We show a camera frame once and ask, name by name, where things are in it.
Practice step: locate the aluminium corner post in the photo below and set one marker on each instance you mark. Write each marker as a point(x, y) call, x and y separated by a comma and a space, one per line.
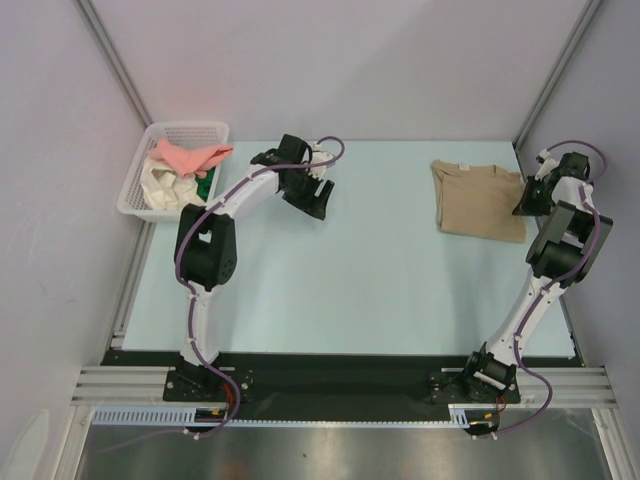
point(112, 58)
point(571, 47)

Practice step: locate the left aluminium corner post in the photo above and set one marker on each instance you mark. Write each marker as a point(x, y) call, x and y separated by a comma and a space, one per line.
point(112, 58)

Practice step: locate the white slotted cable duct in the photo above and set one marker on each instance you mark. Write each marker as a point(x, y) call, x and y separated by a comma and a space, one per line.
point(192, 417)

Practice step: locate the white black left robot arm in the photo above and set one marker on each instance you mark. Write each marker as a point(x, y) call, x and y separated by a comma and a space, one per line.
point(205, 256)

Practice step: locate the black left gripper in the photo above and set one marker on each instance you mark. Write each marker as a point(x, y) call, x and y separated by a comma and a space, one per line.
point(308, 201)

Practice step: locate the cream white cloth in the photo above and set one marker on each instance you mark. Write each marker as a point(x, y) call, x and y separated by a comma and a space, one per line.
point(164, 190)

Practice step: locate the white plastic basket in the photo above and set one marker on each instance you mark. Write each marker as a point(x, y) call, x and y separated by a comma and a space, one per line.
point(187, 134)

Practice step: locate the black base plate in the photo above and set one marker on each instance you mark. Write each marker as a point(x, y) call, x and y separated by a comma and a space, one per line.
point(320, 388)

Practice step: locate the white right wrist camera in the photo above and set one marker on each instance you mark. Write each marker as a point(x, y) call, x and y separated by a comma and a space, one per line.
point(547, 164)

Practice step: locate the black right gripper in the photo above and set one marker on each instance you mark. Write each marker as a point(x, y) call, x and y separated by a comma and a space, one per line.
point(533, 195)

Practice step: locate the green cloth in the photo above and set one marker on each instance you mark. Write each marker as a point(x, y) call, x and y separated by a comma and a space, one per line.
point(205, 184)

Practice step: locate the beige t shirt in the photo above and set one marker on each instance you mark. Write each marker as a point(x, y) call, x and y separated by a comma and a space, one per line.
point(478, 201)

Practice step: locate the pink cloth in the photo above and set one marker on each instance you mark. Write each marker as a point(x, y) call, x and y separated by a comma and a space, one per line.
point(190, 162)

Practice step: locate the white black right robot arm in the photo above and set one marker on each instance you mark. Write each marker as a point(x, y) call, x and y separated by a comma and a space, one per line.
point(561, 255)

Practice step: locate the aluminium front rail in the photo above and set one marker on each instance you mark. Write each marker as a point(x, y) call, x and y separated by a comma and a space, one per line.
point(149, 386)

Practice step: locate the right aluminium corner post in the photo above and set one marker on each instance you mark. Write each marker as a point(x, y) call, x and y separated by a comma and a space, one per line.
point(571, 47)

